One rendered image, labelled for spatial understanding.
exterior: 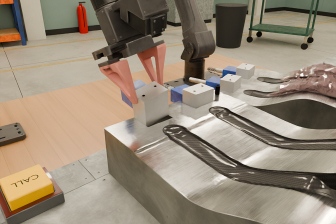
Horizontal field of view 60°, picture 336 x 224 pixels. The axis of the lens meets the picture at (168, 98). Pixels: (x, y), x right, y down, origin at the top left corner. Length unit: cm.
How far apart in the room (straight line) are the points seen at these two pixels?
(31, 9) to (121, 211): 511
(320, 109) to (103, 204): 43
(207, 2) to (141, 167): 632
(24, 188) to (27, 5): 504
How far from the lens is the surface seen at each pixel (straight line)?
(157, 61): 47
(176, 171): 39
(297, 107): 63
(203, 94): 55
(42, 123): 74
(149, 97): 46
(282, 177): 38
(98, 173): 54
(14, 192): 48
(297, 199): 32
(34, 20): 549
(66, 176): 55
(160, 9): 39
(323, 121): 64
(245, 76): 81
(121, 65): 43
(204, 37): 85
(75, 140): 65
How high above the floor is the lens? 113
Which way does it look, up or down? 24 degrees down
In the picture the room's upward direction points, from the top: straight up
